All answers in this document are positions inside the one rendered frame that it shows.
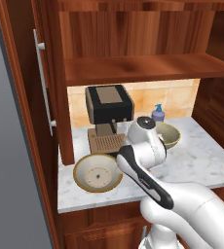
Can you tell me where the cream bowl with brown rim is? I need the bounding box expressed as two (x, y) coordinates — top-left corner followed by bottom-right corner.
(72, 153), (125, 194)

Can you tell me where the olive green bowl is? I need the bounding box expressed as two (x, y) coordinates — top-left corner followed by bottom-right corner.
(155, 121), (182, 151)

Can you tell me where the black and tan coffee machine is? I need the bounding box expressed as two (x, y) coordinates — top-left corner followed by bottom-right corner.
(84, 84), (135, 156)

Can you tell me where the purple soap dispenser bottle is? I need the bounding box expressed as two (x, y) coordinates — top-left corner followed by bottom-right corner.
(151, 103), (166, 124)

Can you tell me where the wooden base cabinet front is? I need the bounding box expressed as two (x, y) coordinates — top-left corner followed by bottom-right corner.
(58, 186), (224, 249)

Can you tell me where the silver cupboard door handle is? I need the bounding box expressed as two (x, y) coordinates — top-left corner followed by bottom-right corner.
(32, 28), (57, 137)

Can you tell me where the wooden wall cupboard with shelf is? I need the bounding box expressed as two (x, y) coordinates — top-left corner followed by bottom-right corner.
(54, 0), (224, 167)

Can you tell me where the wooden cupboard door with handle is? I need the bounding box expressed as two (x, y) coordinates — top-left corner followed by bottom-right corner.
(0, 0), (66, 249)

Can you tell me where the silver base cabinet handle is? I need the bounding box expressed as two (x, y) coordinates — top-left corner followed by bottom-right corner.
(139, 225), (148, 243)

